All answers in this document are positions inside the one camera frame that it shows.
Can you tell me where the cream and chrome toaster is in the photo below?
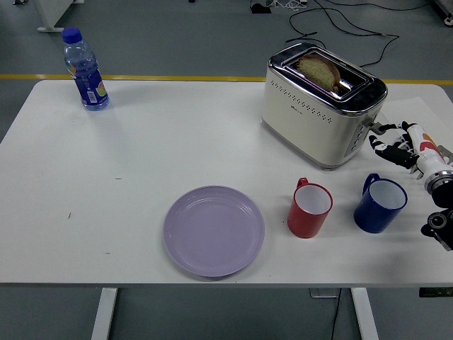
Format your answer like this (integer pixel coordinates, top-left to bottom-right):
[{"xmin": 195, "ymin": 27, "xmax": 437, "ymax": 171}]
[{"xmin": 260, "ymin": 42, "xmax": 389, "ymax": 171}]

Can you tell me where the bread slice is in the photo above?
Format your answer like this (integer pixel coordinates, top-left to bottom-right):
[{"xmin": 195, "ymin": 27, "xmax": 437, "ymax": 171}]
[{"xmin": 295, "ymin": 53, "xmax": 343, "ymax": 91}]

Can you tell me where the purple plate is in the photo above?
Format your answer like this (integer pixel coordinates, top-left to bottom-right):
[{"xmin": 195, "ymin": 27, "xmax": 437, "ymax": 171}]
[{"xmin": 162, "ymin": 185, "xmax": 266, "ymax": 278}]

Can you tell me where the red mug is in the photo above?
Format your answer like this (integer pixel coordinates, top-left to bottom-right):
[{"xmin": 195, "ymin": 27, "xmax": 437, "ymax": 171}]
[{"xmin": 287, "ymin": 176, "xmax": 334, "ymax": 239}]

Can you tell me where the blue mug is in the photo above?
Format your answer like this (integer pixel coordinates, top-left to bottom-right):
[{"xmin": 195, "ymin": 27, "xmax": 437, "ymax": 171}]
[{"xmin": 353, "ymin": 172, "xmax": 408, "ymax": 234}]

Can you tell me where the clear water bottle blue label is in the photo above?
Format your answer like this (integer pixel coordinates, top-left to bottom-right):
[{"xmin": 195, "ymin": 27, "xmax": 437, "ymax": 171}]
[{"xmin": 60, "ymin": 27, "xmax": 110, "ymax": 112}]

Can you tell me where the white table leg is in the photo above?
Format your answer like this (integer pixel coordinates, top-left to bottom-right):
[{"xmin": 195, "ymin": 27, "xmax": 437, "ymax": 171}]
[
  {"xmin": 91, "ymin": 287, "xmax": 119, "ymax": 340},
  {"xmin": 350, "ymin": 287, "xmax": 379, "ymax": 340}
]

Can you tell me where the white background desk leg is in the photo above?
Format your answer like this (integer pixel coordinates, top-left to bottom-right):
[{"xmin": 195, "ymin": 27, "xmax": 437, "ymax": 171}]
[{"xmin": 37, "ymin": 0, "xmax": 86, "ymax": 33}]

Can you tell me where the black table control box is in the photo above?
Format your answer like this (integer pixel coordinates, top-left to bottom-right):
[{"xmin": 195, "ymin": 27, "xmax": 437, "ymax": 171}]
[{"xmin": 419, "ymin": 287, "xmax": 453, "ymax": 298}]

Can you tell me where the grey under-table bracket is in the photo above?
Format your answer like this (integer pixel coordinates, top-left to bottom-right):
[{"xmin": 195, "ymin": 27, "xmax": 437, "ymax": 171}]
[{"xmin": 309, "ymin": 287, "xmax": 341, "ymax": 298}]

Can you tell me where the black floor cable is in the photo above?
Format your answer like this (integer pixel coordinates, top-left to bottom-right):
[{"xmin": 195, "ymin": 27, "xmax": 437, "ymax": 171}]
[{"xmin": 288, "ymin": 0, "xmax": 389, "ymax": 43}]

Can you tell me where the white cable bundle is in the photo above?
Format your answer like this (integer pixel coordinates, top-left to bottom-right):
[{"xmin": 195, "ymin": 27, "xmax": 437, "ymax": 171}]
[{"xmin": 268, "ymin": 0, "xmax": 309, "ymax": 10}]

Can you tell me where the black cable under table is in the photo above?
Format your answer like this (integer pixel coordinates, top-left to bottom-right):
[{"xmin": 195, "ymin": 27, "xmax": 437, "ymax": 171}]
[{"xmin": 328, "ymin": 288, "xmax": 341, "ymax": 340}]

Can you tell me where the black toaster power cord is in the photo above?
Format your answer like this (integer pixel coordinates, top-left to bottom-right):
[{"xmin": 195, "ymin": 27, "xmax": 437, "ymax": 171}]
[{"xmin": 359, "ymin": 33, "xmax": 401, "ymax": 68}]

